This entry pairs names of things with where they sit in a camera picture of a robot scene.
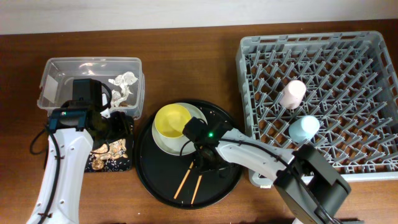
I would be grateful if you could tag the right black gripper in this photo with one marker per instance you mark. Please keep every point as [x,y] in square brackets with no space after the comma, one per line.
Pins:
[202,167]

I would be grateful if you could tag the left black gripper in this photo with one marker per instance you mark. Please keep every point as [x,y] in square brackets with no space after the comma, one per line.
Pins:
[123,128]

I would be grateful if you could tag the wooden chopstick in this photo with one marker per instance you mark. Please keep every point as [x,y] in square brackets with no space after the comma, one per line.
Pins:
[184,180]
[196,189]

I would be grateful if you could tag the white tissue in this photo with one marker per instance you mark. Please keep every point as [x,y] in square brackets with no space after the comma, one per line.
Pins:
[116,98]
[124,81]

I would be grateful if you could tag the food scraps and shells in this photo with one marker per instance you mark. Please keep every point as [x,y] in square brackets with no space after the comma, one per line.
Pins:
[109,156]

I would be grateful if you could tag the yellow bowl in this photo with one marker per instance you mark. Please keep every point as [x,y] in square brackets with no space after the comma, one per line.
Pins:
[171,119]

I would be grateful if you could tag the blue plastic cup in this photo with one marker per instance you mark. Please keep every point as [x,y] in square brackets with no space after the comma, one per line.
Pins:
[304,129]

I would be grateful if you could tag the pink plastic cup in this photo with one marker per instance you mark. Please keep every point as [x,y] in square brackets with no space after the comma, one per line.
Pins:
[293,94]

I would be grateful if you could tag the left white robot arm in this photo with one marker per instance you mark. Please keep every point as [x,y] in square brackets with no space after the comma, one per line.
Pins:
[58,200]

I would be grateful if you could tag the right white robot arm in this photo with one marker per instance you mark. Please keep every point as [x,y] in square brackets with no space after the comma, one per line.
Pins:
[312,189]

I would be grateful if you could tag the clear plastic waste bin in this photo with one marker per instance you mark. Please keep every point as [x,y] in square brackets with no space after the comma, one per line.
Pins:
[59,73]

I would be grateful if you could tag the grey dishwasher rack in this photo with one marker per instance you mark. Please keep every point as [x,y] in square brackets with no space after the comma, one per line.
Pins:
[351,89]

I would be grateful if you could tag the grey plate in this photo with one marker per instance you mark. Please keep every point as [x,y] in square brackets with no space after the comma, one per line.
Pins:
[173,145]

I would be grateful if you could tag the black rectangular tray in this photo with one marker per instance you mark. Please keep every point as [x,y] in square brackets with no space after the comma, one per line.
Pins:
[91,142]

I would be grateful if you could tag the round black serving tray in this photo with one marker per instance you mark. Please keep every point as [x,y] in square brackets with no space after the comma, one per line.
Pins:
[161,174]

